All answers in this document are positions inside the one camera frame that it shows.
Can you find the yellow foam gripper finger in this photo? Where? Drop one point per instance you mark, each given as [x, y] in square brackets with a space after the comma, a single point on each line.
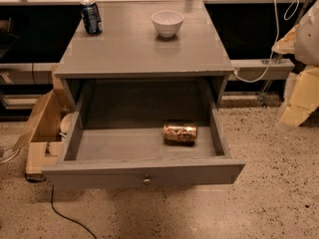
[301, 95]

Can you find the orange soda can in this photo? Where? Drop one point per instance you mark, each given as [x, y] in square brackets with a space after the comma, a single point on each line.
[180, 132]

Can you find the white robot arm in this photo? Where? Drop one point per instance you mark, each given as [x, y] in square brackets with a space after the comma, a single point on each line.
[301, 95]

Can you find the grey cabinet counter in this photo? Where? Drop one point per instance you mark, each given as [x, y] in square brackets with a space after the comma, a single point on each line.
[130, 46]

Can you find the grey open top drawer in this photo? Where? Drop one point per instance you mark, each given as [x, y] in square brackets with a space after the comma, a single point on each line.
[116, 137]

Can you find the blue soda can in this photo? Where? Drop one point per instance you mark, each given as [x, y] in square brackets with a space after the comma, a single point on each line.
[91, 17]

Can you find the white ceramic bowl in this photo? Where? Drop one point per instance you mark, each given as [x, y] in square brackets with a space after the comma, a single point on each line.
[167, 22]

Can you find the white plate in box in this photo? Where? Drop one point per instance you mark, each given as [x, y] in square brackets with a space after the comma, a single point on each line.
[65, 124]

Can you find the open cardboard box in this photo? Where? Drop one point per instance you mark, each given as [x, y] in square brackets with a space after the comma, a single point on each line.
[42, 130]

